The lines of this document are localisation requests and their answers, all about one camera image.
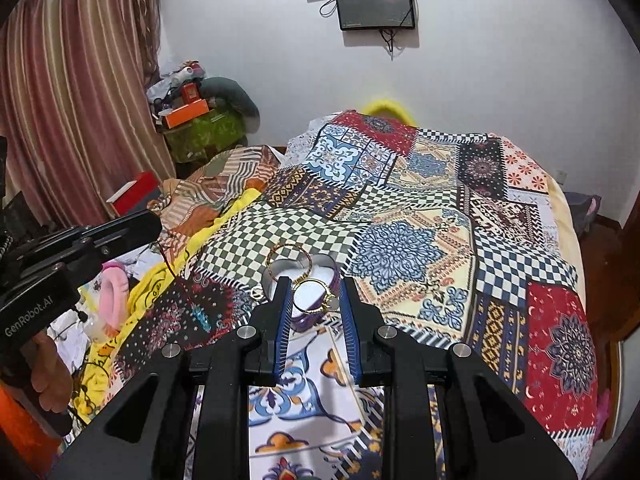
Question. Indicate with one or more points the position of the red and white box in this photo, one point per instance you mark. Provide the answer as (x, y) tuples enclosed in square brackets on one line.
[(137, 190)]

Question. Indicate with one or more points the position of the pile of clothes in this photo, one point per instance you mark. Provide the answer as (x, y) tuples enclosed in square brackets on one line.
[(170, 82)]

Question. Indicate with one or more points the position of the large gold bangle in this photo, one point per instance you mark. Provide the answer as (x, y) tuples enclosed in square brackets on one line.
[(272, 257)]

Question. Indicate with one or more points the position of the orange cardboard box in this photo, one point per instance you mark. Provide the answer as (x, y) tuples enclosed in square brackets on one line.
[(186, 114)]

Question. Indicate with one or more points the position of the person's left hand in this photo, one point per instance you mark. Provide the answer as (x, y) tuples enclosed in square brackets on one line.
[(50, 375)]

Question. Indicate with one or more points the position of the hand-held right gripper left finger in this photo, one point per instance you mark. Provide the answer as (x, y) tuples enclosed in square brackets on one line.
[(281, 332)]

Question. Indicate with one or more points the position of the grey pillow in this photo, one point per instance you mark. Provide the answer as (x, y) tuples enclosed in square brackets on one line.
[(235, 95)]

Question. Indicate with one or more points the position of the striped orange cloth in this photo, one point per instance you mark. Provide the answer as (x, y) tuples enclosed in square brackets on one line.
[(220, 180)]

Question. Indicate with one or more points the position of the yellow cloth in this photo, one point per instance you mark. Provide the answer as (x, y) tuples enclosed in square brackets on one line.
[(145, 290)]

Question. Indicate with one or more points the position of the heart-shaped purple jewelry box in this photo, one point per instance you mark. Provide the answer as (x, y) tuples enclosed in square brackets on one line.
[(306, 305)]

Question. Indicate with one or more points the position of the green storage box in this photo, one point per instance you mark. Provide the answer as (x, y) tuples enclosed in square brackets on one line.
[(207, 135)]

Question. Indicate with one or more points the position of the small red box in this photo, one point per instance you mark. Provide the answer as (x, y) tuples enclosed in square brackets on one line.
[(190, 92)]

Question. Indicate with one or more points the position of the striped pink curtain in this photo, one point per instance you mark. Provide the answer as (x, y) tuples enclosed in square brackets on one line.
[(75, 110)]

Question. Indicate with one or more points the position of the patchwork printed blanket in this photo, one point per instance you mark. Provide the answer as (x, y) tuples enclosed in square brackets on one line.
[(425, 240)]

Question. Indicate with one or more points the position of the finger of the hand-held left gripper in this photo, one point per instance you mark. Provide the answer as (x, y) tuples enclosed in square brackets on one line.
[(65, 257), (132, 226)]

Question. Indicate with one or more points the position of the pink plush item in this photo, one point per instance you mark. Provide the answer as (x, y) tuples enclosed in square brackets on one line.
[(114, 295)]

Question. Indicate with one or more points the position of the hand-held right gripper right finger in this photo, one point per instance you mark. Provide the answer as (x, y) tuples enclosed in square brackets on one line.
[(351, 332)]

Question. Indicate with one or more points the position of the small black wall monitor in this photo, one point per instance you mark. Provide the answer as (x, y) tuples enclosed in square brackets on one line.
[(375, 5)]

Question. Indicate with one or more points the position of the yellow round object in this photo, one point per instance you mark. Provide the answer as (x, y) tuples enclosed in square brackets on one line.
[(387, 107)]

